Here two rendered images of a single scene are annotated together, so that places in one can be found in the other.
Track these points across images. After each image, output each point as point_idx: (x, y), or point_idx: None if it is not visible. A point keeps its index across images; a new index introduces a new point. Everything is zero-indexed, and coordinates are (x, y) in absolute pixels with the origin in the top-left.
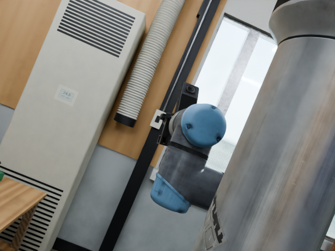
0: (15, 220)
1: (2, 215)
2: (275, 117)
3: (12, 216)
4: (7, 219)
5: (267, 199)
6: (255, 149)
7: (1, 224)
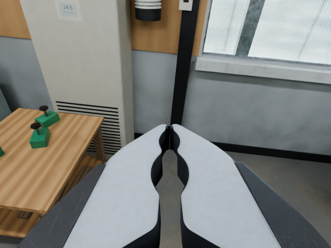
0: (77, 164)
1: (62, 167)
2: None
3: (71, 163)
4: (67, 169)
5: None
6: None
7: (61, 179)
